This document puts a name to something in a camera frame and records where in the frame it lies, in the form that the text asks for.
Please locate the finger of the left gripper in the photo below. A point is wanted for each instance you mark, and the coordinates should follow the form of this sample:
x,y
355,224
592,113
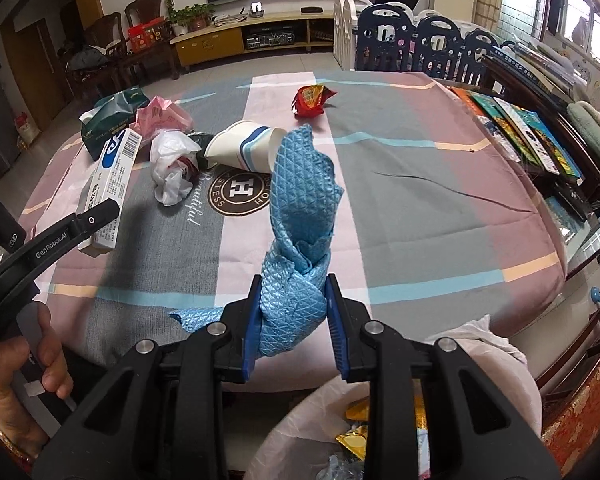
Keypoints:
x,y
79,227

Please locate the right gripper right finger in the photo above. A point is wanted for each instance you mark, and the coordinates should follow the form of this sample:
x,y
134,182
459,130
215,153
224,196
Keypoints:
x,y
474,432

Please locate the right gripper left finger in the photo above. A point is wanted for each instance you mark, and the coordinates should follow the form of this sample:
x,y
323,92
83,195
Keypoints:
x,y
157,414

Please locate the white blue medicine box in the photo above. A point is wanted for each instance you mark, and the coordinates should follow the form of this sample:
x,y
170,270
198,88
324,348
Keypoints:
x,y
109,181

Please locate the white plastic bag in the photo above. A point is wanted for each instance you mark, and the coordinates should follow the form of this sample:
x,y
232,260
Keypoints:
x,y
173,166

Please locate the yellow chip bag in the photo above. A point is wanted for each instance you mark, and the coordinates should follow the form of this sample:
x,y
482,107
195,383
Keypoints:
x,y
358,414

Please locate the pink paper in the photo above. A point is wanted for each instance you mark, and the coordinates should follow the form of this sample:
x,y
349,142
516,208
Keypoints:
x,y
160,114

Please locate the dark green snack wrapper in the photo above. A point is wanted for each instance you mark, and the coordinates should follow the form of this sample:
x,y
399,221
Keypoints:
x,y
202,140

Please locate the blue textured cloth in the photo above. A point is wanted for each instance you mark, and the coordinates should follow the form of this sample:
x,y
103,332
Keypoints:
x,y
305,197

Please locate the white blue paper cup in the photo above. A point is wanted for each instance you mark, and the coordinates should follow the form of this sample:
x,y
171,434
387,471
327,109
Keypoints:
x,y
246,145

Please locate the red snack wrapper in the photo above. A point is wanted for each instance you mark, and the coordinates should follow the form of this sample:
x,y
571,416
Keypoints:
x,y
309,101

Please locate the white mesh trash basket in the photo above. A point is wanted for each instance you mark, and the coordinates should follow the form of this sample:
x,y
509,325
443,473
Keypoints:
x,y
301,445

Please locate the red patterned sofa cushion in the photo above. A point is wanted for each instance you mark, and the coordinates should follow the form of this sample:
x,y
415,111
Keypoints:
x,y
577,428

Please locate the green tissue box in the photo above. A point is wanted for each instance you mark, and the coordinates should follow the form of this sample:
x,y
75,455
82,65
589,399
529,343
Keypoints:
x,y
109,116

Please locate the dark wooden armchair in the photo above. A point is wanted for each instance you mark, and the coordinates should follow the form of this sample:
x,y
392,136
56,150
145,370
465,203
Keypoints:
x,y
97,63

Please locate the red gift box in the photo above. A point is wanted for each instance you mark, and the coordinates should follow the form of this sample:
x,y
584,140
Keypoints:
x,y
144,36

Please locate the plaid tablecloth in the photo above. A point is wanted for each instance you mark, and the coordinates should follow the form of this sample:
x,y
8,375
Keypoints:
x,y
435,226

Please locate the potted green plant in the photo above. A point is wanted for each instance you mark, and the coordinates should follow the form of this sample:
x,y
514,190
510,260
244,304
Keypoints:
x,y
194,17

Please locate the yellow wooden tv cabinet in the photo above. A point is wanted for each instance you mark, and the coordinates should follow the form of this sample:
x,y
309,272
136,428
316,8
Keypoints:
x,y
245,34

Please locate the white remote control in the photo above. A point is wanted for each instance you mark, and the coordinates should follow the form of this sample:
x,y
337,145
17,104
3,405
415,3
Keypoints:
x,y
529,136

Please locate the colourful picture book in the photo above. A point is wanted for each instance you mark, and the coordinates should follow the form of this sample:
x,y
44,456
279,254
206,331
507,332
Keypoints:
x,y
567,167

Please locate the green plush cushion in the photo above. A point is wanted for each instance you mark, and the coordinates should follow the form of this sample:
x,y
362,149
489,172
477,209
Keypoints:
x,y
586,120

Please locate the white baby fence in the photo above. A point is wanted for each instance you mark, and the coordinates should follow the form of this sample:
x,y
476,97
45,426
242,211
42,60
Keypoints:
x,y
346,14

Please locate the blue baby fence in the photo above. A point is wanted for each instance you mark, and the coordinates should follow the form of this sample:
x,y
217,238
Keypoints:
x,y
389,40

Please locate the stack of books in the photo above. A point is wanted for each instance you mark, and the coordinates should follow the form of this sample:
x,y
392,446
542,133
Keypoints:
x,y
535,69

